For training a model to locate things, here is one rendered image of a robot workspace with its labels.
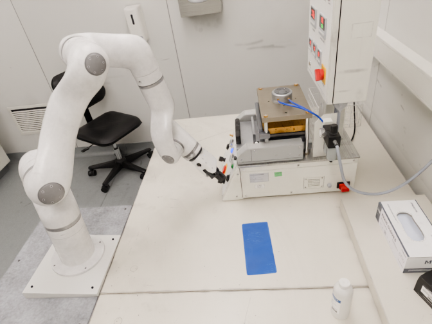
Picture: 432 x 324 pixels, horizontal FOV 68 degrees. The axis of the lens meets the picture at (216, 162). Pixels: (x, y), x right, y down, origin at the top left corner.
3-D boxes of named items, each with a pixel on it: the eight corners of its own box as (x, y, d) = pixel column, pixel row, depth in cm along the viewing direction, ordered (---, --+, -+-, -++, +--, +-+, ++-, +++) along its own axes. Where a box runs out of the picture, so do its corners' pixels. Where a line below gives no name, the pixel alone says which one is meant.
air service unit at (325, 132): (329, 145, 120) (332, 110, 112) (340, 169, 108) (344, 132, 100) (315, 146, 121) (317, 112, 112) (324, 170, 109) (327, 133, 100)
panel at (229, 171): (223, 157, 161) (235, 126, 151) (222, 197, 137) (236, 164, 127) (219, 156, 161) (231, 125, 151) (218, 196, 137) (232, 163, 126)
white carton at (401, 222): (411, 215, 111) (416, 198, 107) (446, 272, 93) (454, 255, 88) (375, 216, 113) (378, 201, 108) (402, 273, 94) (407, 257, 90)
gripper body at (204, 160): (198, 153, 122) (218, 171, 126) (200, 139, 130) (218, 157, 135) (184, 164, 125) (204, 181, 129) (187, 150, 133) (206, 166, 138)
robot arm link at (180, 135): (191, 153, 120) (198, 137, 126) (166, 130, 115) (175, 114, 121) (178, 161, 126) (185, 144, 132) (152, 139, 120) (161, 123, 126)
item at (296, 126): (299, 109, 139) (299, 89, 134) (308, 135, 121) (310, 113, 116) (259, 113, 141) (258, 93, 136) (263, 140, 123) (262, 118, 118)
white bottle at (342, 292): (347, 304, 94) (352, 274, 85) (350, 321, 90) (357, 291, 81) (328, 303, 94) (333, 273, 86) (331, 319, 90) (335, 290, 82)
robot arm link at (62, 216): (47, 237, 103) (17, 178, 89) (36, 207, 115) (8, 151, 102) (85, 220, 108) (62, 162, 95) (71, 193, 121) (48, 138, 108)
